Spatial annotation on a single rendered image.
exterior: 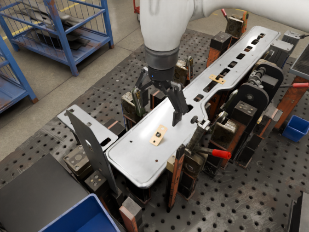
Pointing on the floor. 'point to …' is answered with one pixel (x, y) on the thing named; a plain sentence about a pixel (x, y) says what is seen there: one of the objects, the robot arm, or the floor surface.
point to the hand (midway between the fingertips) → (159, 112)
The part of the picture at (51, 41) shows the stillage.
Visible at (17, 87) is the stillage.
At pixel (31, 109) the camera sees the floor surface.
